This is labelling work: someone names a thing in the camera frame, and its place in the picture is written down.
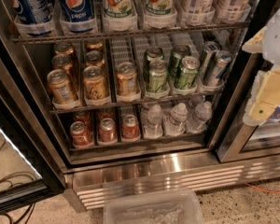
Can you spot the front left red can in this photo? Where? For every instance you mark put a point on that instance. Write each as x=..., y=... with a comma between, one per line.
x=80, y=134

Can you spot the stainless steel fridge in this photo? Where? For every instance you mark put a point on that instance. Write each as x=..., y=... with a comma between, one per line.
x=226, y=153

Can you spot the clear plastic bin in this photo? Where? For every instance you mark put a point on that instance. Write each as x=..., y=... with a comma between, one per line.
x=180, y=206

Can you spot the front left gold can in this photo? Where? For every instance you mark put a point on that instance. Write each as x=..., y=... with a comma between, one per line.
x=61, y=86

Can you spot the front right green can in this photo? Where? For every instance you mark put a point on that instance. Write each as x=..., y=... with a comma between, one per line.
x=186, y=73

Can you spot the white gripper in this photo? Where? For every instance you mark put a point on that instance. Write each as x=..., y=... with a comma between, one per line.
x=278, y=37

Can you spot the front middle red can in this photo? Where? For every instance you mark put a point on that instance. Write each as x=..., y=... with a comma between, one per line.
x=107, y=130

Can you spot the front right gold can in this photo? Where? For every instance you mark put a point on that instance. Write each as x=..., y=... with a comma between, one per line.
x=127, y=79

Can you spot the rear silver can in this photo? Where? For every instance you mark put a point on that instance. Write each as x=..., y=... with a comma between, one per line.
x=210, y=48

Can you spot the green can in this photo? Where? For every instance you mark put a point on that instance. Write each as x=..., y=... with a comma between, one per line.
x=151, y=54
x=178, y=52
x=186, y=73
x=157, y=76

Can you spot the front middle gold can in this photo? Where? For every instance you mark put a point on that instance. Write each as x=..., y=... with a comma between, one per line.
x=94, y=82

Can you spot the right water bottle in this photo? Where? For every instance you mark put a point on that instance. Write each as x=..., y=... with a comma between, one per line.
x=199, y=117

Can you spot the silver can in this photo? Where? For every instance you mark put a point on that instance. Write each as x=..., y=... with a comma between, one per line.
x=217, y=68
x=210, y=48

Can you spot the red can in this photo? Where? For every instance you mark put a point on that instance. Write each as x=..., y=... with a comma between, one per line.
x=80, y=134
x=107, y=130
x=130, y=127

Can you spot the rear left green can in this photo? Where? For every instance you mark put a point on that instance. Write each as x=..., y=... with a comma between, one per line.
x=151, y=54

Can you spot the front left green can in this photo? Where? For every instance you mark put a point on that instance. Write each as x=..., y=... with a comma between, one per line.
x=157, y=76

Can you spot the front silver can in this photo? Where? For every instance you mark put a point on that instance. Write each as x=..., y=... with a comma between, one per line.
x=217, y=68

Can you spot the water bottle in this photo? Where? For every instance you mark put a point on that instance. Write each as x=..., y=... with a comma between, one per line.
x=199, y=117
x=153, y=118
x=174, y=123

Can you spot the open glass fridge door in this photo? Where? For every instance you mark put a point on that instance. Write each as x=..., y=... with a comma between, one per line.
x=26, y=176

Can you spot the front right red can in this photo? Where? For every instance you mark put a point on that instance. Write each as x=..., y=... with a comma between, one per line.
x=130, y=127

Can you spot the gold can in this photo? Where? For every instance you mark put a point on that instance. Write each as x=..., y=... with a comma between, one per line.
x=127, y=79
x=94, y=82
x=61, y=86

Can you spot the blue pepsi can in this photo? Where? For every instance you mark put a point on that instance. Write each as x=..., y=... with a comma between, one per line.
x=32, y=11
x=76, y=10

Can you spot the rear right green can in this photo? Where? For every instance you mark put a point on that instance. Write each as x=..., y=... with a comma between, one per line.
x=178, y=52

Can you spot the left 7up can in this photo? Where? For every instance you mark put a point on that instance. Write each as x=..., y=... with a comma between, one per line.
x=117, y=8

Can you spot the middle water bottle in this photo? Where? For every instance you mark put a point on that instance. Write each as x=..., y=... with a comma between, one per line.
x=174, y=123

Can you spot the left water bottle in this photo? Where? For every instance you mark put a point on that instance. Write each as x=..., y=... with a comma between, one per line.
x=153, y=118

